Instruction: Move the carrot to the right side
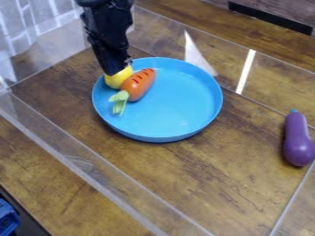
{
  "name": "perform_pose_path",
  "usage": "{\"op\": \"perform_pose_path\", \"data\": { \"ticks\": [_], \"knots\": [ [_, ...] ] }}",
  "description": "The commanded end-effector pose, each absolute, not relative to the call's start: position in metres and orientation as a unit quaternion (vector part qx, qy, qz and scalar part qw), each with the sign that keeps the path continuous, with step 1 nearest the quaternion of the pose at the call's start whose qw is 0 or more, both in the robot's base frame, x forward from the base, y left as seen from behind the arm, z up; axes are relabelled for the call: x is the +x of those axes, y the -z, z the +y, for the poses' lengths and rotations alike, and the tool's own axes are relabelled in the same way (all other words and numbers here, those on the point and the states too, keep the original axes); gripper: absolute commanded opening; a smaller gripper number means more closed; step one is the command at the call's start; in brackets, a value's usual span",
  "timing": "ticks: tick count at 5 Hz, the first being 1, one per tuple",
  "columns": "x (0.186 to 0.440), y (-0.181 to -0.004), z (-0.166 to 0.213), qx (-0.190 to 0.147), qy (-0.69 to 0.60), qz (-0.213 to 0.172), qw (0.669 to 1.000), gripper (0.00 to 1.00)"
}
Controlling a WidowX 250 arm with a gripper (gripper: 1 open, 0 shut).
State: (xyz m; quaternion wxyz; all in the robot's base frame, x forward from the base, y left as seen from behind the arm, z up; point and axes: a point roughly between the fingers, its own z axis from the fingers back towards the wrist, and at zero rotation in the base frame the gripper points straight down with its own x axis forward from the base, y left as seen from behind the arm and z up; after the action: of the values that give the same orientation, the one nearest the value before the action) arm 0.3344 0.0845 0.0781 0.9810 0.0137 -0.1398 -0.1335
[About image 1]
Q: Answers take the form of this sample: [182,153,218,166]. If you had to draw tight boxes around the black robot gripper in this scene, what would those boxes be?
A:
[74,0,133,76]

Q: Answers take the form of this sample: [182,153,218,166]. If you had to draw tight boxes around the orange toy carrot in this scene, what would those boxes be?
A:
[108,68,156,115]

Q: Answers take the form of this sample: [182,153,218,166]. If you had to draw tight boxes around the yellow toy lemon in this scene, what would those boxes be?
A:
[104,65,133,89]

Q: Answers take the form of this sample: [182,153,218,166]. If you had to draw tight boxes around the blue round plate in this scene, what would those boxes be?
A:
[90,57,222,143]

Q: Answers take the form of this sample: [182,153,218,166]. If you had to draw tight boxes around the black bar in background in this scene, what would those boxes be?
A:
[228,1,313,36]

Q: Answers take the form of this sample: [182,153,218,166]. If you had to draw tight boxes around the purple toy eggplant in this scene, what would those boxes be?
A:
[283,109,315,167]

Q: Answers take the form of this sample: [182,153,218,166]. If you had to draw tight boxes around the blue object at corner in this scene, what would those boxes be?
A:
[0,198,20,236]

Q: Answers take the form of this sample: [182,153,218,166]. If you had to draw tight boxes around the clear acrylic enclosure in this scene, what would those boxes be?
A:
[0,0,315,236]

